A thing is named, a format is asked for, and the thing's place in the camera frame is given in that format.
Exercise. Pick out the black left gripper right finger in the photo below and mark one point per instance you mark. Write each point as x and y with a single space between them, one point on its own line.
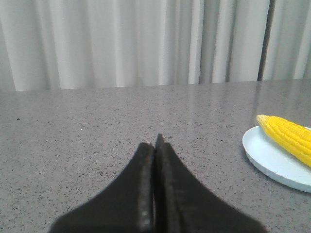
184 205

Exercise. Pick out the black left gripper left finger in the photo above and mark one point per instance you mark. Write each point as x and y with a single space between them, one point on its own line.
125 206

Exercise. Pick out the yellow plastic corn cob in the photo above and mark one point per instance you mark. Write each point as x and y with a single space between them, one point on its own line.
294 138

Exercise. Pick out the white pleated curtain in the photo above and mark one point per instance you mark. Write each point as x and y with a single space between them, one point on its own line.
70 44

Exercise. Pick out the light blue round plate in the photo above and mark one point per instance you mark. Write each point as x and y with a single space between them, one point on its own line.
274 161

